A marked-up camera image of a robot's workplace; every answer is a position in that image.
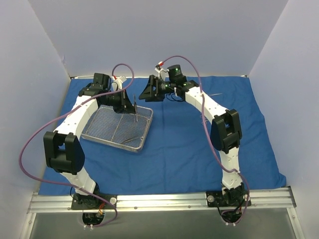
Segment aluminium front rail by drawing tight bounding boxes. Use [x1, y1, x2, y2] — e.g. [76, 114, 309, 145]
[28, 187, 297, 213]

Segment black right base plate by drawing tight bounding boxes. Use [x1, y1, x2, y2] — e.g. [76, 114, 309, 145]
[206, 190, 247, 208]

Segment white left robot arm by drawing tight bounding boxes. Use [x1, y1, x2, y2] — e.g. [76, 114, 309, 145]
[43, 73, 136, 209]

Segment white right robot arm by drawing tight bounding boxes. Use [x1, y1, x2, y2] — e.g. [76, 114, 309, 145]
[139, 62, 244, 206]

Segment steel mesh instrument tray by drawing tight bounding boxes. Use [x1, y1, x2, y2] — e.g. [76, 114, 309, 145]
[82, 106, 153, 152]

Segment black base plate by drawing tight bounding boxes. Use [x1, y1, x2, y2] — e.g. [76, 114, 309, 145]
[206, 190, 247, 208]
[71, 193, 117, 210]

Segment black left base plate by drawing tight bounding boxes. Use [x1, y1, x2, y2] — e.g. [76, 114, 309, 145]
[71, 193, 117, 210]

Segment steel surgical forceps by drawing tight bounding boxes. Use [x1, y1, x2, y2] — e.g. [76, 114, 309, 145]
[133, 94, 138, 122]

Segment steel surgical scissors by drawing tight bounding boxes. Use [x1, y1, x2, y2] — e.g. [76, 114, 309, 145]
[200, 115, 209, 125]

